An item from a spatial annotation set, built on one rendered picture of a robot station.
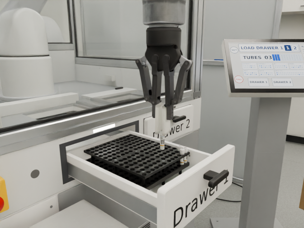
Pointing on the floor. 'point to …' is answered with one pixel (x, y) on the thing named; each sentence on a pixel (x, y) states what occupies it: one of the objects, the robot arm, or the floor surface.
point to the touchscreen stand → (261, 165)
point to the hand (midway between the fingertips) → (162, 118)
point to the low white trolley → (80, 218)
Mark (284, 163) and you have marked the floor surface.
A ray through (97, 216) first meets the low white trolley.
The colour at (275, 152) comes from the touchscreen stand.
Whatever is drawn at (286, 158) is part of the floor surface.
